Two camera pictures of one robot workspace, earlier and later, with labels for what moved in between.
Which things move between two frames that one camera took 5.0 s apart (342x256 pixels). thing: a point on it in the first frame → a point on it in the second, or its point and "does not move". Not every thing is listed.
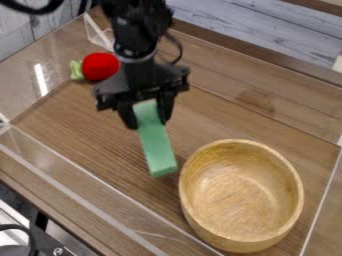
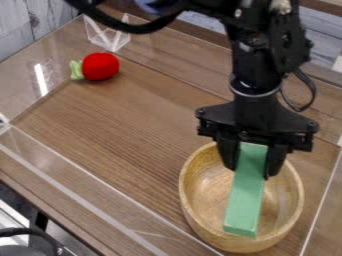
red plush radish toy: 96,66 does not move
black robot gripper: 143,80 → 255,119
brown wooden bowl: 240,194 does not move
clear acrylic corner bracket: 100,36 does not move
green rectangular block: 153,138 → 246,190
